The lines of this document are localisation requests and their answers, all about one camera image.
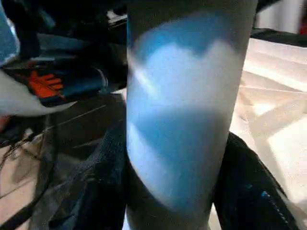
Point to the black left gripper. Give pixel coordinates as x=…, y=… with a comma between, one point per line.
x=72, y=72

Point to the black plastic mat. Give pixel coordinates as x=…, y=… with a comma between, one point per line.
x=86, y=124

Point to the white plastic table top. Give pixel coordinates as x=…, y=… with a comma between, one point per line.
x=278, y=105

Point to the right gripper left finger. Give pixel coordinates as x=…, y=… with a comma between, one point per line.
x=98, y=191

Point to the white plastic table leg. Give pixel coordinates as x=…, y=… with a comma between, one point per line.
x=184, y=110

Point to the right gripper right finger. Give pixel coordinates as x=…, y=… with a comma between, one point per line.
x=249, y=191

